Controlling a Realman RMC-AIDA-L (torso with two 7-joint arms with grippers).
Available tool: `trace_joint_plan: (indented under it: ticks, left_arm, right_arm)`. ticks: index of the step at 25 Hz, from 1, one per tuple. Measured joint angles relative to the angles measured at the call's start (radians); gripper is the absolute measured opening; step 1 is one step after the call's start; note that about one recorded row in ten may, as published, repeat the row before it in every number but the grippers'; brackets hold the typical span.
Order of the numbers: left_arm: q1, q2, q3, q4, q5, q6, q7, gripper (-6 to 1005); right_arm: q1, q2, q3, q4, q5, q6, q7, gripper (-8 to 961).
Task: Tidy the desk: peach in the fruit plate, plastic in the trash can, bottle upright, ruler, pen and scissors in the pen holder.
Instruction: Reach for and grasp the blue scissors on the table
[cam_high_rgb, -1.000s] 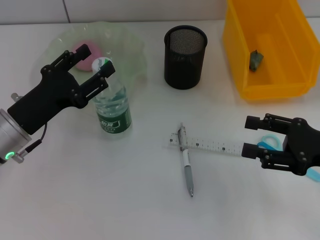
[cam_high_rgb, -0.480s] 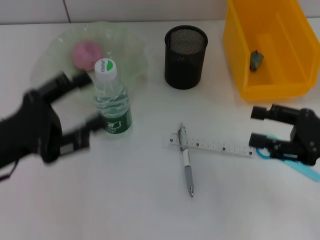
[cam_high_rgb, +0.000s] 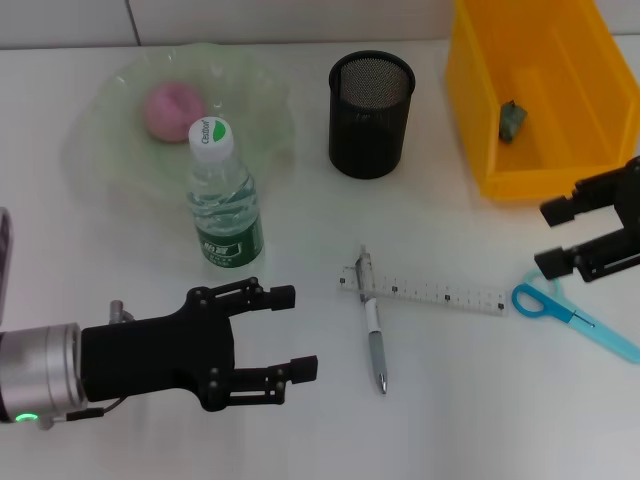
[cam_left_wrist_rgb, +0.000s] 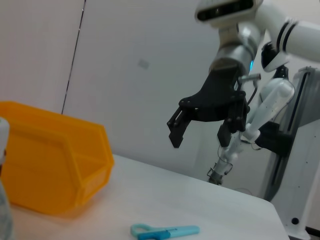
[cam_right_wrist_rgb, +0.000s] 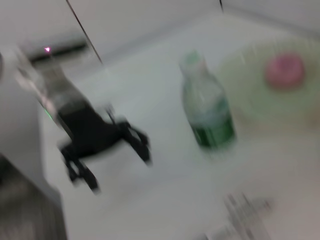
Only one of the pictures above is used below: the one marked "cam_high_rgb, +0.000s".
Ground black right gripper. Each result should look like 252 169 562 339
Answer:
533 155 640 284

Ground white grey ballpoint pen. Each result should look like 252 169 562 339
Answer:
355 244 389 396

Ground clear plastic ruler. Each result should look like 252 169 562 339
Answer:
338 264 511 317

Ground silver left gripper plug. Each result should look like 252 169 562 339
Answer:
108 299 136 324

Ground pink peach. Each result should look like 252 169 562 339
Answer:
143 81 209 145

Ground light blue scissors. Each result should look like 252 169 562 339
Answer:
510 269 640 364

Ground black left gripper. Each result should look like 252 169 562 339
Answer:
79 277 320 414

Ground teal plastic wrapper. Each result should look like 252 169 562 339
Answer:
499 98 529 144

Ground yellow plastic bin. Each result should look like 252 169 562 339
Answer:
444 0 640 202

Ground clear green-label water bottle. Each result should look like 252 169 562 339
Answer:
187 115 266 271

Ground green glass fruit plate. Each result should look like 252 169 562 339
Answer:
62 42 299 211

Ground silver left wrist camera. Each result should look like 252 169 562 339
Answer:
0 207 14 321

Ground left arm grey cable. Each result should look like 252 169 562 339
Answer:
37 397 126 431

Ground black mesh pen holder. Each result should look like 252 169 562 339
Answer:
328 49 417 180

